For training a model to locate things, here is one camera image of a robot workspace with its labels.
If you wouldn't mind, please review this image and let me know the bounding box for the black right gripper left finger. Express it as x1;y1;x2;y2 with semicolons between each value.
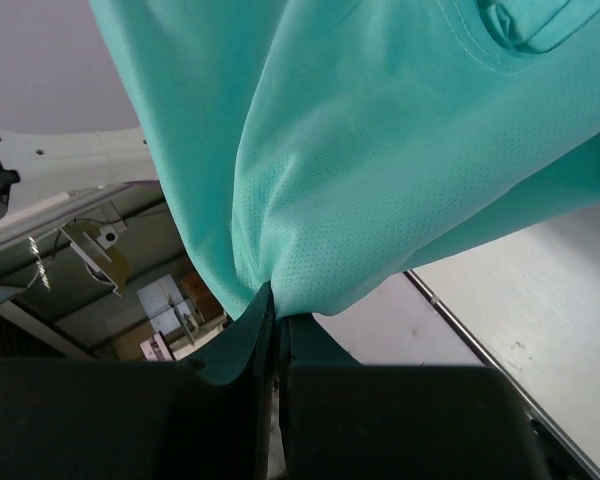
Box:
0;285;275;479

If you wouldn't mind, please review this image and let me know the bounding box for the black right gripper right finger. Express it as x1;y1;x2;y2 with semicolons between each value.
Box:
280;315;561;479

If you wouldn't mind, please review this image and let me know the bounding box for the teal green t-shirt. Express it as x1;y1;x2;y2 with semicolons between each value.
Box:
91;1;600;317

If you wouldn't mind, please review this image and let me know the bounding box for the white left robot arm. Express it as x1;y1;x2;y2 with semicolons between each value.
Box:
0;128;157;249

